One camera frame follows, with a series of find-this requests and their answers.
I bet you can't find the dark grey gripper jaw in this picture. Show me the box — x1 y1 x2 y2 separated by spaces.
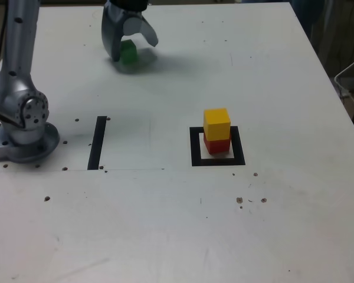
101 7 127 62

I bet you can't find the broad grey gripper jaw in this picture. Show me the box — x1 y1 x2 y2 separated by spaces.
123 13 159 47

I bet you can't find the green cube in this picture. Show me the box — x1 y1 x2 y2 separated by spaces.
120 40 138 65

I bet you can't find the yellow cube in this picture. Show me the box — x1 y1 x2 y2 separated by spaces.
203 108 231 141

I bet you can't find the red cube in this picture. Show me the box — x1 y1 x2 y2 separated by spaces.
203 134 231 155

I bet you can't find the black tape square outline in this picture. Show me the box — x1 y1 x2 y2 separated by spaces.
189 126 246 167

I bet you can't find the black tape strip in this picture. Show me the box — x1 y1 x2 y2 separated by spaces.
87 116 107 171

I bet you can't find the white cable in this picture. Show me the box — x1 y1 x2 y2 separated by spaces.
333 50 354 111

